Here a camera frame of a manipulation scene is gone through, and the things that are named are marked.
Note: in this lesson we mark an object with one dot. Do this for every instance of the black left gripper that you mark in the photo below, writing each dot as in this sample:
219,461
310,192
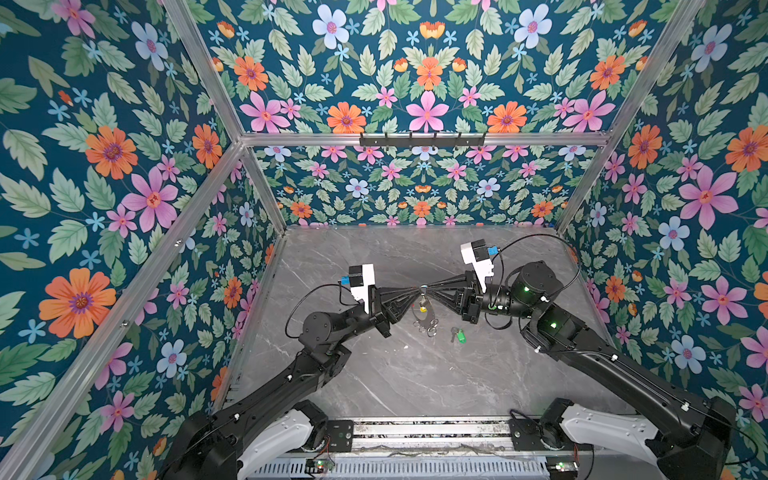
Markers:
392,301

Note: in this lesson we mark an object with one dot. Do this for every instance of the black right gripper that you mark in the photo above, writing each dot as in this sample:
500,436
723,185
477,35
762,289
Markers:
470,289

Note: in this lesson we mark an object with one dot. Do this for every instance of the silver keyring with red grip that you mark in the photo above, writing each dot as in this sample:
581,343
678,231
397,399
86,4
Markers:
426,323

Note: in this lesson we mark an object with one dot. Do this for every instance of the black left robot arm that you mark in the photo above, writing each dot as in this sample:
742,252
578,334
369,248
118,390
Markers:
235,442

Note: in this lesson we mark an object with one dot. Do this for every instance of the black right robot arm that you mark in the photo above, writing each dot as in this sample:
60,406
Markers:
684,435

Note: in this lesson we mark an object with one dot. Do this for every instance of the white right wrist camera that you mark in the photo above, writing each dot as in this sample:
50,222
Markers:
479,256

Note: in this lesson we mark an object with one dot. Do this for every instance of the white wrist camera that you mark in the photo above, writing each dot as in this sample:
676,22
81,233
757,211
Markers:
479,256
359,280

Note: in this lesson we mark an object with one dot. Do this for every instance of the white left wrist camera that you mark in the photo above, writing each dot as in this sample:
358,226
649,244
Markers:
359,280

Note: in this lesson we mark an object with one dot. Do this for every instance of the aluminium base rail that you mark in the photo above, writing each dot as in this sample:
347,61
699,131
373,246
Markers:
444,435

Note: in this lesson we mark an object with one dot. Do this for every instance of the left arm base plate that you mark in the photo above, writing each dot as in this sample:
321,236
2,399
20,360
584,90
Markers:
333,435

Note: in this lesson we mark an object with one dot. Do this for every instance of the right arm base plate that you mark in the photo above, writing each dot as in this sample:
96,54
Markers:
530,435

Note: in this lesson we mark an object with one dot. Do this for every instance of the black wall hook rack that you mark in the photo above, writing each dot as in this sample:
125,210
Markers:
439,140

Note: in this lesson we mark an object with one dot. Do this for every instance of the white vented cable duct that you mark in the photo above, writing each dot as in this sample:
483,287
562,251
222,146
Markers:
403,468

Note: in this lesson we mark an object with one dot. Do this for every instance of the aluminium frame bars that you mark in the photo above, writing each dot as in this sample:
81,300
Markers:
153,152

